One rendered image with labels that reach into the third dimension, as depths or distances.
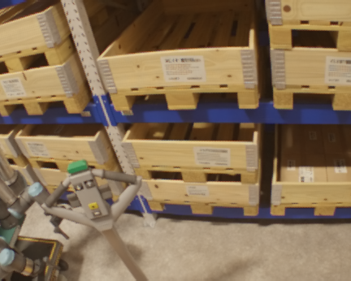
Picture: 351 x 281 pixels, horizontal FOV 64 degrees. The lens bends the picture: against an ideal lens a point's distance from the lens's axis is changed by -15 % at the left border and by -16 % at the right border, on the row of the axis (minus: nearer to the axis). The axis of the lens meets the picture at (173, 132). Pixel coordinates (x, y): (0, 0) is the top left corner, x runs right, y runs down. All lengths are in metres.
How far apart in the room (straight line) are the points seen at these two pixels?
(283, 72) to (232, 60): 0.25
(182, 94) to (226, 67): 0.28
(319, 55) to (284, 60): 0.18
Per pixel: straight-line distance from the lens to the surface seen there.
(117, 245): 1.47
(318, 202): 2.21
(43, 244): 2.58
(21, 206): 1.89
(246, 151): 1.82
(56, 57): 1.85
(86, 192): 1.25
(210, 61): 1.54
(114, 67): 1.70
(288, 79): 1.56
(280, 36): 1.45
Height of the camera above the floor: 2.15
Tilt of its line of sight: 38 degrees down
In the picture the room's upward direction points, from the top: 14 degrees counter-clockwise
